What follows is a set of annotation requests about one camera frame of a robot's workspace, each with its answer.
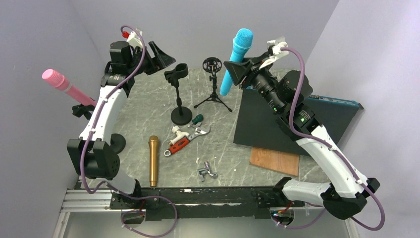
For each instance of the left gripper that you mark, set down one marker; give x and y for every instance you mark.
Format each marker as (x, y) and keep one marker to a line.
(161, 60)

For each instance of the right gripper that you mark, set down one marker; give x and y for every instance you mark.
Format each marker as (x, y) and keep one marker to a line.
(238, 70)

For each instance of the black tripod mic stand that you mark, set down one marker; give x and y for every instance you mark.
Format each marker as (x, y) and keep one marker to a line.
(212, 65)

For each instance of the blue microphone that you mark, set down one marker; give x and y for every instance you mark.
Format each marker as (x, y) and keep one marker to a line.
(242, 42)

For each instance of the blue mic round-base stand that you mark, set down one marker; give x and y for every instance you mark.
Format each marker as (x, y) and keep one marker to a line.
(181, 115)

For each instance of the gold microphone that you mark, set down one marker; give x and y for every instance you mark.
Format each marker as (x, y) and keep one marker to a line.
(154, 145)

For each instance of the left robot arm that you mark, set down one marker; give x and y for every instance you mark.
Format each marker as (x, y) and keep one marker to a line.
(94, 153)

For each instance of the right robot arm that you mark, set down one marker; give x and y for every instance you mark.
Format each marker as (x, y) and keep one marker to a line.
(346, 193)

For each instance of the pink mic round-base stand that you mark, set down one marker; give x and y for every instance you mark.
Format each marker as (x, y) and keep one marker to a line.
(117, 141)

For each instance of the pink microphone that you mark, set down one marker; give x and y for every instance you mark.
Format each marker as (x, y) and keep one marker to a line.
(58, 81)

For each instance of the white plastic faucet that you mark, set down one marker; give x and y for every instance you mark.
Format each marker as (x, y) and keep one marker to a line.
(179, 134)

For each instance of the wooden board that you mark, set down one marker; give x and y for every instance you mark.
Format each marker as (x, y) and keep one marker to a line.
(286, 163)

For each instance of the small metal clamp part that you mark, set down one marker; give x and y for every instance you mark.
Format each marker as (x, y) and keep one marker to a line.
(206, 170)

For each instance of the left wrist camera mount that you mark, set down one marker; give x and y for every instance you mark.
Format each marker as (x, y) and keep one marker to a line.
(133, 38)

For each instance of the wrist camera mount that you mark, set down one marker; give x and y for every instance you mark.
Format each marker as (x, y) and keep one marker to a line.
(133, 38)
(275, 51)

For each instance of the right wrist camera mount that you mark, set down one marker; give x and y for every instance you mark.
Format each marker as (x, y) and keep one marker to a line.
(275, 51)

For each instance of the black network switch box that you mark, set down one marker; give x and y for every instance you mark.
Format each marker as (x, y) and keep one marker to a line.
(256, 125)

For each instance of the green handle screwdriver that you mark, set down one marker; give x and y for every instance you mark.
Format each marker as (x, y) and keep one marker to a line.
(197, 119)

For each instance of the red handle adjustable wrench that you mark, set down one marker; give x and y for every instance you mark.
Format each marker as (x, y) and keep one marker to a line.
(199, 130)

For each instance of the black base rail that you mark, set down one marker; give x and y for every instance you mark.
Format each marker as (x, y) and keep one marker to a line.
(206, 202)

